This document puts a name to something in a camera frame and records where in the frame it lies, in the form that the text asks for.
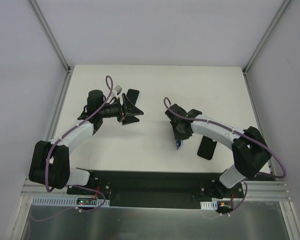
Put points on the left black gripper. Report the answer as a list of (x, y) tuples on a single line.
[(124, 109)]

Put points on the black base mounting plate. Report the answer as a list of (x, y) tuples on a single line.
[(169, 190)]

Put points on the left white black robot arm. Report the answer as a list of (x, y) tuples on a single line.
[(50, 163)]

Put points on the left aluminium frame post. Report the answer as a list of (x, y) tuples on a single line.
[(49, 34)]

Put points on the right aluminium frame post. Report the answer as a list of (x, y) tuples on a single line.
[(263, 40)]

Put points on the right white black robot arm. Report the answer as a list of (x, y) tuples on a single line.
[(249, 149)]

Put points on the right white cable duct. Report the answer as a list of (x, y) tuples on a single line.
[(209, 205)]

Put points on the left white cable duct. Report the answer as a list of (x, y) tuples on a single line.
[(55, 201)]

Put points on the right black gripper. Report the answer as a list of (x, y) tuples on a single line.
[(176, 122)]

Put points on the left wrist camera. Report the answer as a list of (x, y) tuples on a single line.
[(117, 90)]

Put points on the front aluminium rail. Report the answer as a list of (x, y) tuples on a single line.
[(32, 188)]

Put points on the aluminium frame post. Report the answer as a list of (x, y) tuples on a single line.
[(49, 34), (263, 40)]

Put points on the black phone case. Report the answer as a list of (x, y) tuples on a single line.
[(206, 148)]

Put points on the white cable duct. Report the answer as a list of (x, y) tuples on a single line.
[(209, 205), (55, 201)]

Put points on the black smartphone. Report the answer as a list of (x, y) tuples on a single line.
[(132, 95), (179, 144)]

